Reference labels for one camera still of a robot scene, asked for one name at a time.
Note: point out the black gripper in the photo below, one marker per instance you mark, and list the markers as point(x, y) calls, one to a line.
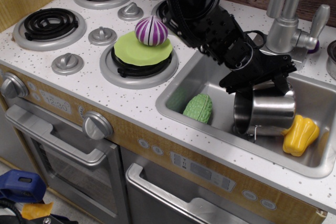
point(259, 69)

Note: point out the steel pot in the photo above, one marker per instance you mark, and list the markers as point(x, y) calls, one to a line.
point(264, 110)

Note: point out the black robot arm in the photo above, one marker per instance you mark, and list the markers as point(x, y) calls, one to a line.
point(204, 25)

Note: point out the silver sink basin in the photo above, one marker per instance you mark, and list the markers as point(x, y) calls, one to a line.
point(314, 100)

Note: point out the yellow toy bell pepper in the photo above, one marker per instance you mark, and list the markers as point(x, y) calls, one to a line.
point(299, 136)

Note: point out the green toy bitter gourd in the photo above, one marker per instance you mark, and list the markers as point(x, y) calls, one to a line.
point(199, 108)

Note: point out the steel bowl at right edge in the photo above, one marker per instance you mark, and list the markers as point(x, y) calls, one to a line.
point(331, 61)

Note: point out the silver faucet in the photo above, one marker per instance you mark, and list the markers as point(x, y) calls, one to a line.
point(284, 32)

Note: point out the purple white toy onion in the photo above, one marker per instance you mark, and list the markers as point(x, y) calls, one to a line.
point(151, 31)

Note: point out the back right stove burner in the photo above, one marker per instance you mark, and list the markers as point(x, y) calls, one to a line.
point(160, 10)

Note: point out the front right stove burner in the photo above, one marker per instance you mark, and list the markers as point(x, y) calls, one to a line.
point(129, 76)

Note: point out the green plastic plate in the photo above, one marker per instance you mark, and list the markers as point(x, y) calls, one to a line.
point(129, 50)

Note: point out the silver stovetop knob upper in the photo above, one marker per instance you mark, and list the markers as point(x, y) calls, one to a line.
point(130, 12)

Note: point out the silver stovetop knob middle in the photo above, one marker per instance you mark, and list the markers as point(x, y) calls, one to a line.
point(102, 36)

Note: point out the silver oven knob right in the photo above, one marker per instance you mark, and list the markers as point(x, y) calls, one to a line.
point(95, 126)

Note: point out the silver oven knob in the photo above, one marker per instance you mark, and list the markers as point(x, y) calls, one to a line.
point(95, 126)
point(13, 87)

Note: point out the silver stovetop knob front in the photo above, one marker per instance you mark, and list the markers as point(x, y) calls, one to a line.
point(67, 64)

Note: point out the digital clock display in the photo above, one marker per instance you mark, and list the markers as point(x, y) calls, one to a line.
point(55, 101)

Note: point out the front left stove burner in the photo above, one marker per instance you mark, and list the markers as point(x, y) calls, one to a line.
point(49, 29)

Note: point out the silver oven knob left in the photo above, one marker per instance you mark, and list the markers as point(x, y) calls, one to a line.
point(13, 87)

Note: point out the orange cloth scrap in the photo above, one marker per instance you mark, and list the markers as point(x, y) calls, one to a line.
point(32, 211)

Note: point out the silver faucet handle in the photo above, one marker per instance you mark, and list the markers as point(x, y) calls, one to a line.
point(309, 41)

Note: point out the dishwasher door with handle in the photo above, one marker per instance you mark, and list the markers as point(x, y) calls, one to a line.
point(157, 195)

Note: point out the oven door with handle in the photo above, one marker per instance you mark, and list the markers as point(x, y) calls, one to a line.
point(88, 173)

